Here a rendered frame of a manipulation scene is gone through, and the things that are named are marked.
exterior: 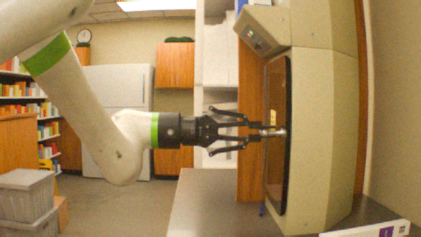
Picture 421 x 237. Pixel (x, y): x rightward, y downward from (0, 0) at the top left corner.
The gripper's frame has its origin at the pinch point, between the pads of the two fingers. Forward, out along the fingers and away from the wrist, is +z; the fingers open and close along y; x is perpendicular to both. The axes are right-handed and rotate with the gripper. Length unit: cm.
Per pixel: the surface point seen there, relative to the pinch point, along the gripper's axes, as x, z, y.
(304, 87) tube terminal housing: -11.0, 8.7, 11.1
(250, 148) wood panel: 26.2, 0.5, -7.6
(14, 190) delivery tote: 141, -158, -59
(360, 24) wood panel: 26, 43, 38
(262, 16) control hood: -11.1, -1.3, 28.1
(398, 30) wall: 5, 49, 33
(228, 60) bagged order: 121, 0, 31
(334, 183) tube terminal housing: -8.5, 18.8, -13.1
